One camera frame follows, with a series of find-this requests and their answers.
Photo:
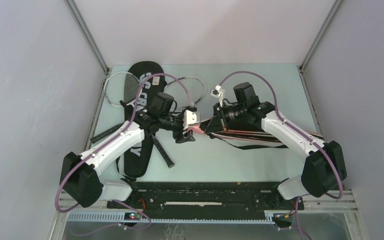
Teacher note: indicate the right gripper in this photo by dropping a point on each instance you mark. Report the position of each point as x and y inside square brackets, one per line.
[215, 125]

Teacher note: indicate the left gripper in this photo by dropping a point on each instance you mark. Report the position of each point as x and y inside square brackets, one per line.
[180, 138]

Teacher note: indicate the pink sport racket bag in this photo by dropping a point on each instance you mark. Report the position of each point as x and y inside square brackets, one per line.
[257, 138]

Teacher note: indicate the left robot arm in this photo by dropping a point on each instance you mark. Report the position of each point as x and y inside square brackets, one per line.
[81, 174]

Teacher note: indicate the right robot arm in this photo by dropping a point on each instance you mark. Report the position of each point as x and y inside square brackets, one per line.
[324, 165]

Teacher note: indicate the white racket under pink bag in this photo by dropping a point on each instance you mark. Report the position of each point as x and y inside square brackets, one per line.
[195, 86]

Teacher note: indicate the black racket bag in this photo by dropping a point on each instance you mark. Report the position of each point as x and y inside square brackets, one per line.
[135, 161]

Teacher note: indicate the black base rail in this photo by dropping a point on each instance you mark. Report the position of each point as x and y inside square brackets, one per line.
[219, 201]

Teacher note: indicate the right aluminium frame post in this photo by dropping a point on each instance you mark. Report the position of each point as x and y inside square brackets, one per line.
[321, 33]

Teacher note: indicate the aluminium frame post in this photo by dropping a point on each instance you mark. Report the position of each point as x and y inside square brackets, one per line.
[90, 41]
[321, 33]

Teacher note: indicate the left aluminium frame post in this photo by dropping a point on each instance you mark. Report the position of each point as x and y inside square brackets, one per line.
[90, 41]

